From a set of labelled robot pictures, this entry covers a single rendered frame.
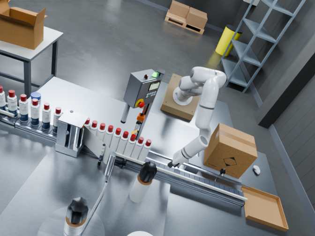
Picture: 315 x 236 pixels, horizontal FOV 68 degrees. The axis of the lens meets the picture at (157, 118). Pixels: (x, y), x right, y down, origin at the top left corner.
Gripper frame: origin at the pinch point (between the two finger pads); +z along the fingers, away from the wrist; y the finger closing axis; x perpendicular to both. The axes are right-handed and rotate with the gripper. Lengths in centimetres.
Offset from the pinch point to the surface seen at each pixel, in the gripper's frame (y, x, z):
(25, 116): 2, -94, 36
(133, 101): 0, -48, -24
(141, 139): 1.3, -28.4, -4.6
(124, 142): 2.5, -35.2, 4.4
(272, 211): 0, 82, -18
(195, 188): 5.4, 24.0, 0.5
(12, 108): 2, -103, 35
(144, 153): 2.6, -20.1, 2.5
